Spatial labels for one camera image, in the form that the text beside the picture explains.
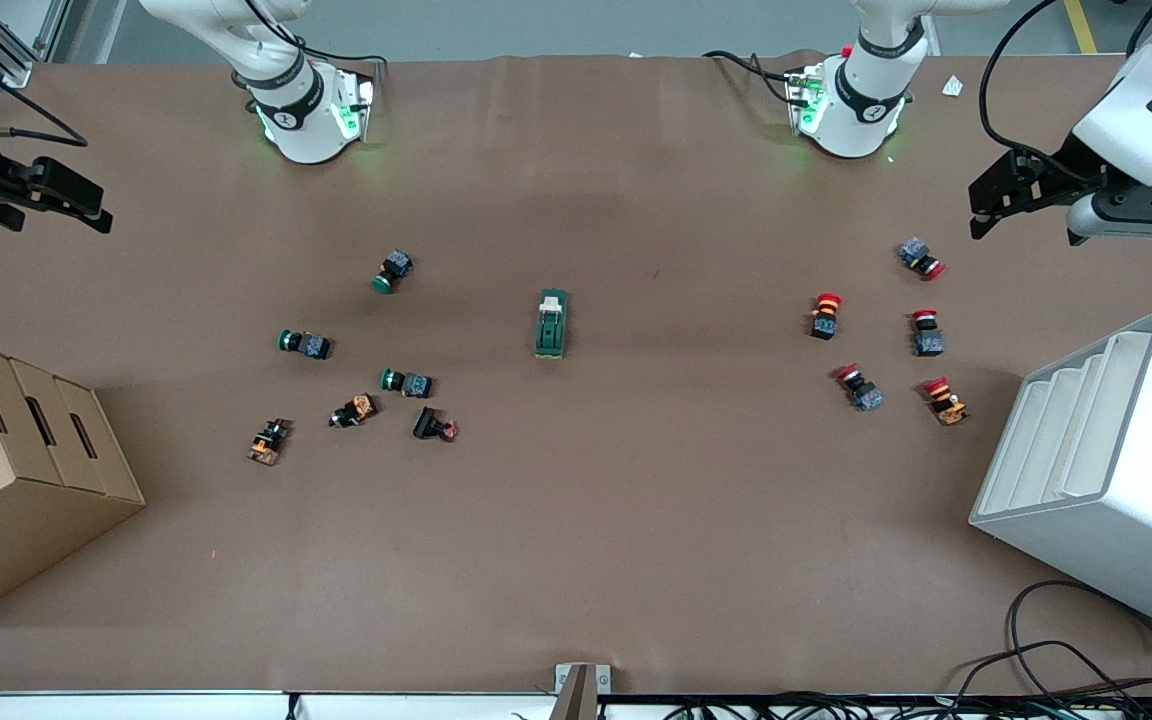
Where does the black push button orange block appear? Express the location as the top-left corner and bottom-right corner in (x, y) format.
(328, 393), (379, 430)
(247, 418), (293, 467)

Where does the red push button orange block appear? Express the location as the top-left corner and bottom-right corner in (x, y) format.
(808, 292), (844, 342)
(922, 376), (970, 427)

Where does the red push button blue block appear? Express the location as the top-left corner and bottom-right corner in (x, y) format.
(898, 237), (947, 282)
(833, 364), (885, 413)
(911, 308), (945, 358)

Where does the brown table mat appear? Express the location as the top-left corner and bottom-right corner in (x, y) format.
(0, 50), (1152, 696)

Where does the black cable bundle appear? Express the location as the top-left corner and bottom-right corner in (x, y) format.
(666, 690), (1152, 720)

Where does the green push button blue block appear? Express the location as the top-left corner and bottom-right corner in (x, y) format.
(379, 367), (435, 400)
(371, 249), (416, 295)
(277, 328), (334, 362)

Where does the grey metal bracket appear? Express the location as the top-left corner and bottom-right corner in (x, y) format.
(548, 663), (613, 720)

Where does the brown cardboard box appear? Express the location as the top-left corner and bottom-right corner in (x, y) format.
(0, 333), (147, 629)

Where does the black looped cable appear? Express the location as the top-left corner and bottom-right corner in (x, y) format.
(946, 640), (1152, 703)
(1006, 580), (1152, 701)

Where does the white table edge rail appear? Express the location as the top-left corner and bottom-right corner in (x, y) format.
(0, 690), (1152, 720)

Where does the green load switch white handle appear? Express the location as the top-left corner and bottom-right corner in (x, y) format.
(534, 288), (571, 362)

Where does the white stepped sorting rack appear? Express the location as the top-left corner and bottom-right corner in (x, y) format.
(969, 308), (1152, 643)

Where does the black push button red block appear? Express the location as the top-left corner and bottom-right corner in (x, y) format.
(412, 405), (460, 444)

